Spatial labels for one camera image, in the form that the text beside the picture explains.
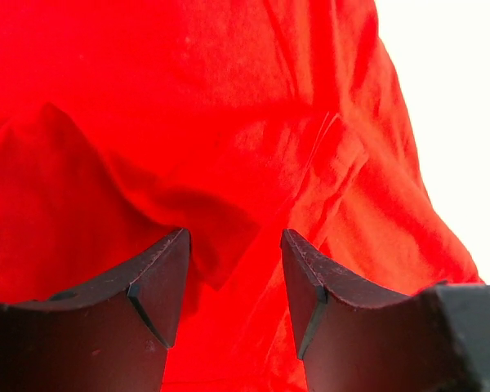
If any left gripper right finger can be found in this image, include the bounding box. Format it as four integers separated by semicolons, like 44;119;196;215
281;229;490;391

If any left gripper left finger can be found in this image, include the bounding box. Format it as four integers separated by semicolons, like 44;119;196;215
0;229;190;391

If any red t-shirt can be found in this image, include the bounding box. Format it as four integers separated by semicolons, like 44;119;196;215
0;1;480;391

